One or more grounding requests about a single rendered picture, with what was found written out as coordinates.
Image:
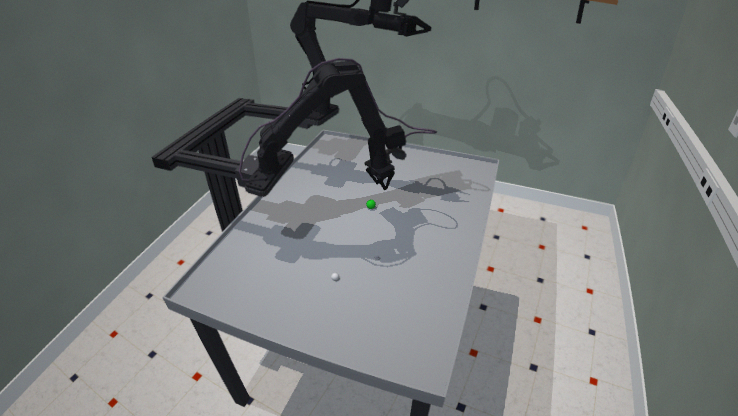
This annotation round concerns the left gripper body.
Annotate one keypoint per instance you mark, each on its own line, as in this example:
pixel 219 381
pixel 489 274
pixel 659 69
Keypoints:
pixel 392 22

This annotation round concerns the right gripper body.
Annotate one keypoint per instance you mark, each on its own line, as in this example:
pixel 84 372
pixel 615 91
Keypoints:
pixel 381 165

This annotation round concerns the grey table edge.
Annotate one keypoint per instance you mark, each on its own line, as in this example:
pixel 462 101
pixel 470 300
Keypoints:
pixel 304 353

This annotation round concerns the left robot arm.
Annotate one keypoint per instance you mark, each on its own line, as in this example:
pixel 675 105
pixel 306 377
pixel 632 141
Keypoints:
pixel 358 17

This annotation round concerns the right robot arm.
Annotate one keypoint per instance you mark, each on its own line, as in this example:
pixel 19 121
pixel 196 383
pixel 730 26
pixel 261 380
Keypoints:
pixel 274 136

